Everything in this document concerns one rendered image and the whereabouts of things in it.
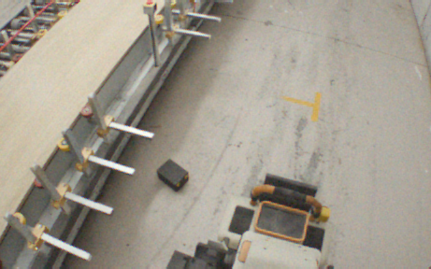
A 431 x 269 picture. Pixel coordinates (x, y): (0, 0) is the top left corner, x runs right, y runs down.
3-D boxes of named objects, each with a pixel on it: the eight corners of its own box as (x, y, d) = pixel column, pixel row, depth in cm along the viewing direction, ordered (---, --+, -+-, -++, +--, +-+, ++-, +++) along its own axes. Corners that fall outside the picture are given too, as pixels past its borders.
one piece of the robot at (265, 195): (247, 205, 172) (256, 169, 161) (313, 223, 165) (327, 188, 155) (242, 219, 162) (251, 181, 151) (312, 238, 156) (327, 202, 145)
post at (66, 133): (95, 179, 192) (69, 127, 154) (93, 184, 190) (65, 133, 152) (91, 177, 192) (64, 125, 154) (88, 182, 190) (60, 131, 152)
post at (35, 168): (73, 211, 174) (38, 162, 136) (70, 217, 172) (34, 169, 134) (68, 209, 174) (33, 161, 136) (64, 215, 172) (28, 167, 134)
